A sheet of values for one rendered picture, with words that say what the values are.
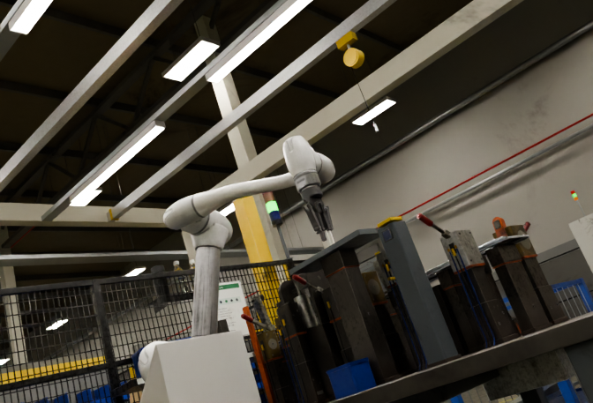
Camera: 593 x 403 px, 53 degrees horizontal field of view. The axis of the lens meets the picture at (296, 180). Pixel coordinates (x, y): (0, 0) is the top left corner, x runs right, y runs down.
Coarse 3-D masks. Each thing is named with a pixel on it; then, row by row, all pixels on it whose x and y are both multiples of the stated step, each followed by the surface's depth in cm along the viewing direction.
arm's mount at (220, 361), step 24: (216, 336) 201; (240, 336) 209; (168, 360) 183; (192, 360) 190; (216, 360) 197; (240, 360) 204; (168, 384) 179; (192, 384) 186; (216, 384) 192; (240, 384) 199
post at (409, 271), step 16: (400, 224) 188; (384, 240) 188; (400, 240) 184; (400, 256) 184; (416, 256) 186; (400, 272) 184; (416, 272) 182; (400, 288) 184; (416, 288) 179; (416, 304) 179; (432, 304) 180; (416, 320) 179; (432, 320) 176; (432, 336) 175; (448, 336) 177; (432, 352) 175; (448, 352) 174
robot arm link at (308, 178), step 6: (300, 174) 214; (306, 174) 214; (312, 174) 214; (294, 180) 217; (300, 180) 214; (306, 180) 213; (312, 180) 213; (318, 180) 215; (300, 186) 214; (306, 186) 214; (300, 192) 218
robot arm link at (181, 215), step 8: (184, 200) 238; (168, 208) 244; (176, 208) 238; (184, 208) 236; (192, 208) 235; (168, 216) 241; (176, 216) 238; (184, 216) 237; (192, 216) 236; (208, 216) 246; (168, 224) 242; (176, 224) 240; (184, 224) 240; (192, 224) 240; (200, 224) 242; (192, 232) 245
